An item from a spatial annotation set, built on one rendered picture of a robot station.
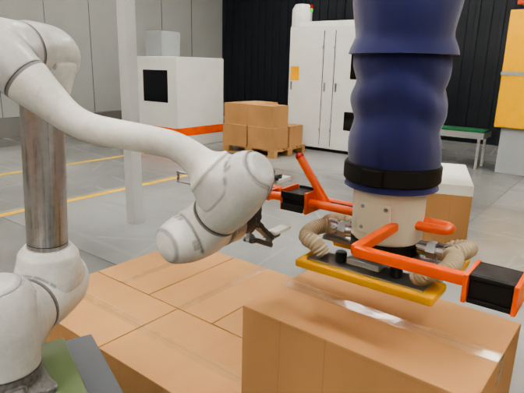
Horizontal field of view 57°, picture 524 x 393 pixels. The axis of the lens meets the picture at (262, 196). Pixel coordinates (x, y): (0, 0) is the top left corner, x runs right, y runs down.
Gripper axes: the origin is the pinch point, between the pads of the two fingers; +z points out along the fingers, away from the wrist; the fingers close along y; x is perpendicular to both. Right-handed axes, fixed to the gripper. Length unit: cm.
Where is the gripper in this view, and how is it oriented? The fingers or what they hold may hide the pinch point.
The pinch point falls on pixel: (284, 203)
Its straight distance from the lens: 127.9
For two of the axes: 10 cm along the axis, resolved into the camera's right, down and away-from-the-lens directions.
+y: -0.2, 9.7, 2.6
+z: 6.1, -1.9, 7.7
